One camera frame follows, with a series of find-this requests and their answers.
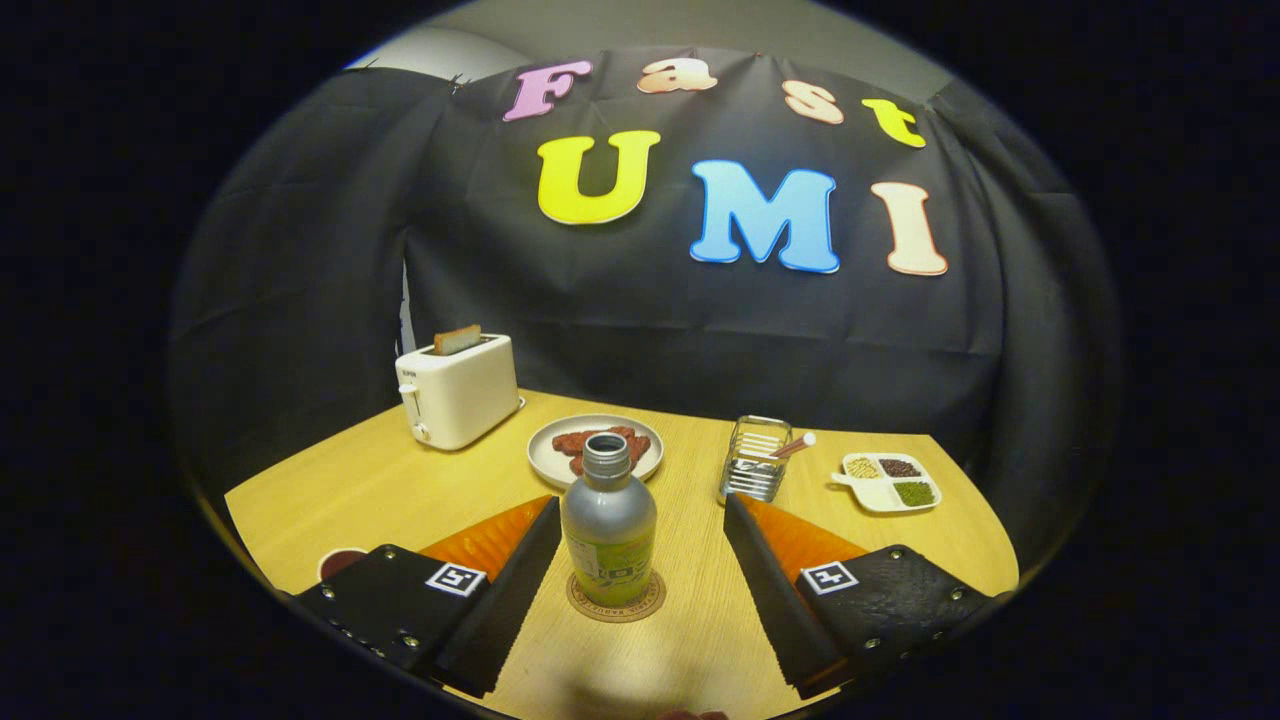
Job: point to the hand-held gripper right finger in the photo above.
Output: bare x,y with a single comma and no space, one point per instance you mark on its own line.
775,600

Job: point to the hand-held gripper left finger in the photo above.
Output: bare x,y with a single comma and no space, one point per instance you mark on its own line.
505,605

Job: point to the round brown coaster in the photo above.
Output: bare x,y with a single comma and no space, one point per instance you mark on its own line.
642,606

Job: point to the silver juice bottle green label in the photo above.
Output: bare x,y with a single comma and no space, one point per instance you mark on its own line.
608,520

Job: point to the wooden table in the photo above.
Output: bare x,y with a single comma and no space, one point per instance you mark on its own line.
700,640

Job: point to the white divided dish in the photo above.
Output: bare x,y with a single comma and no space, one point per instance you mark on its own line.
880,498

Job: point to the round white plate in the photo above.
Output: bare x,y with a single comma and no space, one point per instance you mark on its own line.
545,460

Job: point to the red and white stick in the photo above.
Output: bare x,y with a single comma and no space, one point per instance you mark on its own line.
797,444

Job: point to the pile of yellow beans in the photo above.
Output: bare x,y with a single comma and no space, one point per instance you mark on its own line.
863,467

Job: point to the pile of green beans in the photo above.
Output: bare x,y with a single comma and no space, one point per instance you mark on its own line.
914,493

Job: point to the reddish brown meat piece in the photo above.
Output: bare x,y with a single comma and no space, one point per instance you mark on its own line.
570,441
637,445

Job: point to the pile of dark red beans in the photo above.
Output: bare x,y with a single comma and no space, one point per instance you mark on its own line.
900,467

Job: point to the white toaster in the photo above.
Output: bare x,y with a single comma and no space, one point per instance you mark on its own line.
465,390

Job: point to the toast slice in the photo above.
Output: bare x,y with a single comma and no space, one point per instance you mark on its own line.
457,340

